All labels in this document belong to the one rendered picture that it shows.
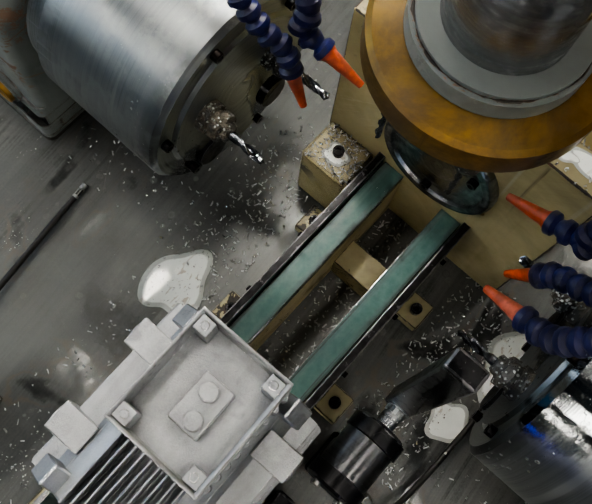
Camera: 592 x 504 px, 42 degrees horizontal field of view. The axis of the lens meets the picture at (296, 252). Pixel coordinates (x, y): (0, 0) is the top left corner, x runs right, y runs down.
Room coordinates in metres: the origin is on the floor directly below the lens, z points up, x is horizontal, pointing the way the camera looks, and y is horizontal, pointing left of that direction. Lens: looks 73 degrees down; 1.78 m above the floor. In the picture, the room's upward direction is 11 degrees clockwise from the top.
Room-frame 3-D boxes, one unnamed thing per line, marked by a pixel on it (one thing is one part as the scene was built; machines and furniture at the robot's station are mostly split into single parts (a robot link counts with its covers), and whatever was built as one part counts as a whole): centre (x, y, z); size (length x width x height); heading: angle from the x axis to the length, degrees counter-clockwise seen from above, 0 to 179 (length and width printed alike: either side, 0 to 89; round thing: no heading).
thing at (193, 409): (0.05, 0.05, 1.11); 0.12 x 0.11 x 0.07; 150
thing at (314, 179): (0.39, -0.03, 0.86); 0.07 x 0.06 x 0.12; 58
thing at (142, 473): (0.02, 0.08, 1.02); 0.20 x 0.19 x 0.19; 150
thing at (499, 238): (0.41, -0.17, 0.97); 0.30 x 0.11 x 0.34; 58
